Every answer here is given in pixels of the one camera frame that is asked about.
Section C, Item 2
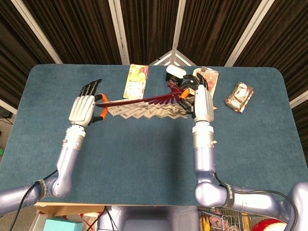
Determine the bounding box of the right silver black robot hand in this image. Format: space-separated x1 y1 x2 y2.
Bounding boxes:
178 73 215 124

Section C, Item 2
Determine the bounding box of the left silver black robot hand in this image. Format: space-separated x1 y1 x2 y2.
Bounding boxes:
68 78 108 128

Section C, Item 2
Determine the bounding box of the red ribbed paper folding fan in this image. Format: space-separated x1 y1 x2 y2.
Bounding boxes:
95 81 190 120

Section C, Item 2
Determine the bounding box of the cream plastic tub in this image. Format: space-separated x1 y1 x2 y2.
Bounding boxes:
192 66 220 96

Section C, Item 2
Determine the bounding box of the silver red snack packet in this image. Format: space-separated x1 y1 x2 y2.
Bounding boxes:
225 82 255 113

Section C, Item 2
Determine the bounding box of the black luncheon meat can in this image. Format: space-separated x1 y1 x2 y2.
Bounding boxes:
165 64 187 87

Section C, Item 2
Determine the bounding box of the blue yellow carton box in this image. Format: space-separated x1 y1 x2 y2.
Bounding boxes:
123 64 150 99

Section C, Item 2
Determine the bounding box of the white partition base foot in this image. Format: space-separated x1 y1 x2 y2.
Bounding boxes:
153 49 193 66

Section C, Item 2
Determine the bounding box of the blue felt table cover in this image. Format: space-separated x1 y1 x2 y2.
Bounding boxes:
0 64 308 206

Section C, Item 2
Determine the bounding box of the brown pleated curtain panel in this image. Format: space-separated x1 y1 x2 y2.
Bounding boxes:
120 0 180 64
0 0 57 104
23 0 123 64
178 0 263 67
237 0 308 102

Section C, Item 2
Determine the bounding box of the brown cardboard box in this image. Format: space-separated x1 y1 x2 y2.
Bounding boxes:
35 202 106 231

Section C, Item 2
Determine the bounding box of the teal box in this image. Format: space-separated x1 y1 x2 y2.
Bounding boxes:
43 218 84 231

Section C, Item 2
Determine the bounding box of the lilac robot torso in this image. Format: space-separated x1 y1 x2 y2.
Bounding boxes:
96 205 200 231

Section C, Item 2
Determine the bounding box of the red white ball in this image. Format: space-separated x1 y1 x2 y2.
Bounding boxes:
250 218 288 231

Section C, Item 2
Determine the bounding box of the white partition frame post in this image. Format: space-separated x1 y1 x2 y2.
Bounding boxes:
12 0 64 64
108 0 130 65
172 0 186 65
225 0 270 67

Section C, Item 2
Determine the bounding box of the black left arm strap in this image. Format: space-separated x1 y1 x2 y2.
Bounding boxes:
38 179 50 201

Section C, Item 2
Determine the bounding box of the black arm strap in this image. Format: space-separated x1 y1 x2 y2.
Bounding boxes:
38 179 50 201
223 183 233 208

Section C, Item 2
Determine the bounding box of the black right arm strap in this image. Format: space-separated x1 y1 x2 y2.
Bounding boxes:
223 183 233 208

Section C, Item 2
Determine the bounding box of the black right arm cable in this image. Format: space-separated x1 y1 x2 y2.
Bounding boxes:
214 172 303 231

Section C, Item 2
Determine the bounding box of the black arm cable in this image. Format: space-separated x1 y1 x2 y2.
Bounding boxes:
8 169 60 231
214 172 303 231

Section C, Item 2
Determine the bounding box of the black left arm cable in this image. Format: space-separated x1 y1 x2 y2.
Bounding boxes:
8 169 60 231

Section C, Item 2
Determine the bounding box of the metal wire basket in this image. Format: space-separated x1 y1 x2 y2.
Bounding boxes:
198 207 256 231

